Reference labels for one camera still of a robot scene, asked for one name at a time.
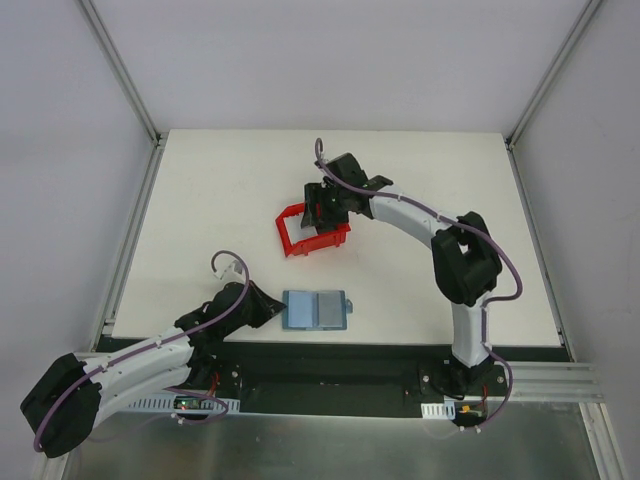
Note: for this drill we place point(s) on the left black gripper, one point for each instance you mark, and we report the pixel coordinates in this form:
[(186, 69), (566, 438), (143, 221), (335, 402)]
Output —
[(255, 306)]

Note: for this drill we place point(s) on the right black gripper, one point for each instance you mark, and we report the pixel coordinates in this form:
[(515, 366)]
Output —
[(323, 209)]

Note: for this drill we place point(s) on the red plastic bin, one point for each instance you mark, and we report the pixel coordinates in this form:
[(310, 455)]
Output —
[(297, 240)]

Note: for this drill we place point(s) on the blue leather card holder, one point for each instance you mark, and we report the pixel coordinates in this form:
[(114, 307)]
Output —
[(301, 311)]

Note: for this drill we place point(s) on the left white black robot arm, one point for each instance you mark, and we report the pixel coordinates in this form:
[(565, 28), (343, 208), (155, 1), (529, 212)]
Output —
[(76, 395)]

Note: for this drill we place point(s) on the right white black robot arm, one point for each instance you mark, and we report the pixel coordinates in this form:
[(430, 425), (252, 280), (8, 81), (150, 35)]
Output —
[(466, 266)]

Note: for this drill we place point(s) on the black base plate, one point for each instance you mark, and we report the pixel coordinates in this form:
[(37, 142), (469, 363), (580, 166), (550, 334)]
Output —
[(391, 381)]

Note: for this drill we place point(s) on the left white cable duct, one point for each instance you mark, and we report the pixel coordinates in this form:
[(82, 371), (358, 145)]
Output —
[(177, 403)]

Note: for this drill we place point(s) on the white cable duct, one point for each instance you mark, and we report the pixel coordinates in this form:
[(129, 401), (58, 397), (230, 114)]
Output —
[(438, 411), (177, 403)]

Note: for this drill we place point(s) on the right aluminium frame post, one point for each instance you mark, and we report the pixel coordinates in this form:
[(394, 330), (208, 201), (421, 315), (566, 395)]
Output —
[(558, 63)]

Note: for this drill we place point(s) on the aluminium frame post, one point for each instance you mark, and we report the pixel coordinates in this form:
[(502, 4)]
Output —
[(108, 47), (558, 63)]

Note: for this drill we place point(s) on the right white cable duct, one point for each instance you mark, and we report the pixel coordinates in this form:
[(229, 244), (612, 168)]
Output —
[(438, 411)]

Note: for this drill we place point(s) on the left aluminium frame post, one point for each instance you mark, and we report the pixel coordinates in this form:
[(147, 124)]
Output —
[(108, 47)]

